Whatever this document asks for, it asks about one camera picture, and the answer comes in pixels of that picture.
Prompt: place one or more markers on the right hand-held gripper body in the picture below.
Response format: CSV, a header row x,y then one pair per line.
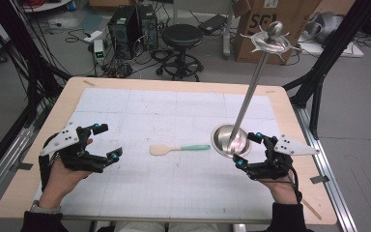
x,y
278,161

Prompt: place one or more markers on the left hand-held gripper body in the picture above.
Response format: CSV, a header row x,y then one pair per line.
x,y
67,137

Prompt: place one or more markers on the metal utensil stand with hooks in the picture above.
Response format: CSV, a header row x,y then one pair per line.
x,y
248,100

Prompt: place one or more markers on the person's right hand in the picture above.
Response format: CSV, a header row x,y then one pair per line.
x,y
281,190

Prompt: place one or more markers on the person's left hand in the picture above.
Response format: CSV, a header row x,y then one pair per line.
x,y
59,183

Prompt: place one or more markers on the thin wooden stick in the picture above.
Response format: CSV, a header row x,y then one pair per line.
x,y
312,210

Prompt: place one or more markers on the white gridded mat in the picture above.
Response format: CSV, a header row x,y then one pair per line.
x,y
174,187

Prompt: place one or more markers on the grey wristwatch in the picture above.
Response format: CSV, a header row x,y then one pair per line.
x,y
45,207

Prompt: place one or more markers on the white device with green light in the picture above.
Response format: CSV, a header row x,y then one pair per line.
x,y
99,50

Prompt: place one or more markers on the white power strip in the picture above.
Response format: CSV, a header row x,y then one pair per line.
x,y
92,36

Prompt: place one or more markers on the black computer tower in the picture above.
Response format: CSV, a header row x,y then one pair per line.
x,y
124,30
148,25

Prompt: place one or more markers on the brown cardboard box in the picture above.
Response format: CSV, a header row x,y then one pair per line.
x,y
254,35

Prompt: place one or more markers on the black flat power adapter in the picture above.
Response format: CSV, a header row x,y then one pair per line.
x,y
212,24

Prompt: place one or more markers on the black round stool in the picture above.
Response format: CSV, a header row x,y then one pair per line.
x,y
182,38

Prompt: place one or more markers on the white flat board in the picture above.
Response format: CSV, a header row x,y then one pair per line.
x,y
341,50

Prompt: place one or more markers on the grey rounded device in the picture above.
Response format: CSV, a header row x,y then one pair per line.
x,y
327,25

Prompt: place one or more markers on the aluminium rail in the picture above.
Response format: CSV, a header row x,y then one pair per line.
x,y
325,170
3,164

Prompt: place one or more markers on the black metal frame stand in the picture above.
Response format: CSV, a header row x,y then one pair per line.
x,y
25,64
328,54

